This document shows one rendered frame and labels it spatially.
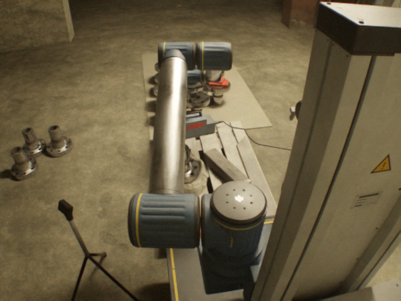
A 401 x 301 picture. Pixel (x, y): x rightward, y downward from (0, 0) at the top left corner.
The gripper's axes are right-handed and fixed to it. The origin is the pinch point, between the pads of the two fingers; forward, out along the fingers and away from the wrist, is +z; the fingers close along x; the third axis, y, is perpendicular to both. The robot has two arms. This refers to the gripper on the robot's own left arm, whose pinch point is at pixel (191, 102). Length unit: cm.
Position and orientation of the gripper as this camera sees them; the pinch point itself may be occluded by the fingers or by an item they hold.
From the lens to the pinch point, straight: 268.9
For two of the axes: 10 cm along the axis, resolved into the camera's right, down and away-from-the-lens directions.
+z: 0.0, 7.7, 6.4
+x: 3.3, 6.1, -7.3
